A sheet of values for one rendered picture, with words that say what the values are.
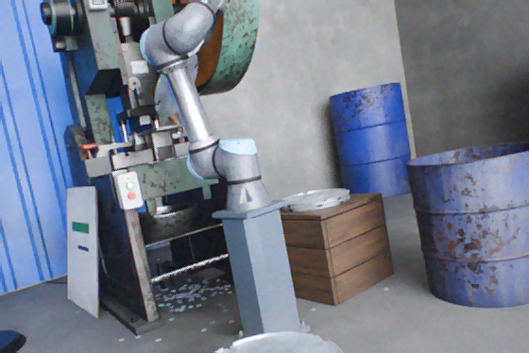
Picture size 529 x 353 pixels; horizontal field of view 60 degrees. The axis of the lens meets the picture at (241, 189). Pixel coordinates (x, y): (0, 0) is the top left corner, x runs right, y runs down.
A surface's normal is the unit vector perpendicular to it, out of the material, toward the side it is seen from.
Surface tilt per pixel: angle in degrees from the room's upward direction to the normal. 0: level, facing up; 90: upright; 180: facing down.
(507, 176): 92
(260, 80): 90
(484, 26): 90
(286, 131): 90
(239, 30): 119
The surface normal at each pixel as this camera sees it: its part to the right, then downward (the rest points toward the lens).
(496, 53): -0.84, 0.22
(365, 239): 0.61, -0.03
